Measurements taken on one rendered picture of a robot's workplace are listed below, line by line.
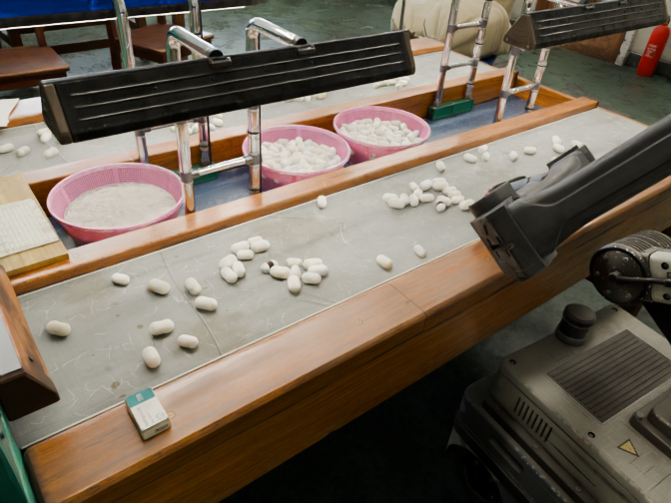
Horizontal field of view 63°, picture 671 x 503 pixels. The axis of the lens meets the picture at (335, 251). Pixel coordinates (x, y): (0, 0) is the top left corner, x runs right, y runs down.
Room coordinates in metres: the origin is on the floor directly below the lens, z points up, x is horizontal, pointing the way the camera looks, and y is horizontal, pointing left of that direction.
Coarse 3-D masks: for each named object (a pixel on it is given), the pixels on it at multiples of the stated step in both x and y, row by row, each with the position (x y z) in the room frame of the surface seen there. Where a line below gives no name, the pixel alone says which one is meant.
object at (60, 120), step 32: (384, 32) 1.01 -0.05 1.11; (160, 64) 0.74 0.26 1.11; (192, 64) 0.76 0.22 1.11; (256, 64) 0.82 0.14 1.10; (288, 64) 0.85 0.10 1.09; (320, 64) 0.89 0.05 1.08; (352, 64) 0.93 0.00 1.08; (384, 64) 0.97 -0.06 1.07; (64, 96) 0.64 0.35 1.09; (96, 96) 0.66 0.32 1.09; (128, 96) 0.69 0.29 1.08; (160, 96) 0.71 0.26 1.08; (192, 96) 0.74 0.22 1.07; (224, 96) 0.76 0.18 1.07; (256, 96) 0.79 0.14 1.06; (288, 96) 0.83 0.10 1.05; (64, 128) 0.62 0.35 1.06; (96, 128) 0.64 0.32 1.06; (128, 128) 0.67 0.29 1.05
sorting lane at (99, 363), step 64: (576, 128) 1.58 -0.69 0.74; (640, 128) 1.63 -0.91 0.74; (384, 192) 1.10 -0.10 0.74; (192, 256) 0.79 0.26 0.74; (256, 256) 0.81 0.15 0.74; (320, 256) 0.83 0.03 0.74; (64, 320) 0.60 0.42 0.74; (128, 320) 0.61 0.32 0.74; (192, 320) 0.63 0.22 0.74; (256, 320) 0.64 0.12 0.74; (64, 384) 0.48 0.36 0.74; (128, 384) 0.49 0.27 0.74
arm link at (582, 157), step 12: (576, 156) 0.81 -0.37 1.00; (588, 156) 0.85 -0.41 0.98; (552, 168) 0.82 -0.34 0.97; (564, 168) 0.75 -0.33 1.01; (576, 168) 0.77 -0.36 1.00; (552, 180) 0.68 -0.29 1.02; (492, 192) 0.56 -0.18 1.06; (504, 192) 0.58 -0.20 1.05; (528, 192) 0.68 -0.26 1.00; (480, 204) 0.55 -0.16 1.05; (492, 204) 0.55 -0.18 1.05; (552, 252) 0.54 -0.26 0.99; (516, 276) 0.51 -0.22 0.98; (528, 276) 0.50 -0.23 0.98
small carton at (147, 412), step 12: (132, 396) 0.44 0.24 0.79; (144, 396) 0.44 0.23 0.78; (156, 396) 0.44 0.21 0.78; (132, 408) 0.42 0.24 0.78; (144, 408) 0.42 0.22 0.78; (156, 408) 0.42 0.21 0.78; (144, 420) 0.40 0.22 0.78; (156, 420) 0.40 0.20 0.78; (168, 420) 0.41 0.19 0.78; (144, 432) 0.39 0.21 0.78; (156, 432) 0.40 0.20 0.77
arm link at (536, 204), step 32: (608, 160) 0.48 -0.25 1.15; (640, 160) 0.47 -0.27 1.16; (544, 192) 0.48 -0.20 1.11; (576, 192) 0.47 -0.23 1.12; (608, 192) 0.46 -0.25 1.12; (640, 192) 0.46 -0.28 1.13; (480, 224) 0.50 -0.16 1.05; (512, 224) 0.47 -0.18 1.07; (544, 224) 0.46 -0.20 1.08; (576, 224) 0.45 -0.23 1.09; (512, 256) 0.45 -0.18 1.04; (544, 256) 0.45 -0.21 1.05
